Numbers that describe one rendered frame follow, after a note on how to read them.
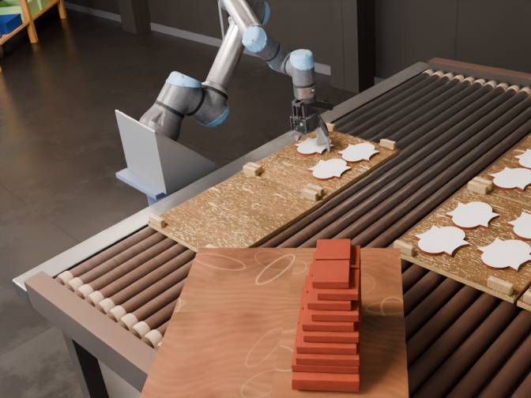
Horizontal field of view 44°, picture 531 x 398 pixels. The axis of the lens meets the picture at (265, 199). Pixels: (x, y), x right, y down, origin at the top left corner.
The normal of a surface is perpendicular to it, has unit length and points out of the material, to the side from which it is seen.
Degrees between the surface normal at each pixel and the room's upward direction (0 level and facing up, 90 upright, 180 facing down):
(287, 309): 0
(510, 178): 0
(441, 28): 90
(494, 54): 90
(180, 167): 90
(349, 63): 90
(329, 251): 0
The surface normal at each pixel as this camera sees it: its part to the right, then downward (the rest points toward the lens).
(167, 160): 0.61, 0.34
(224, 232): -0.10, -0.86
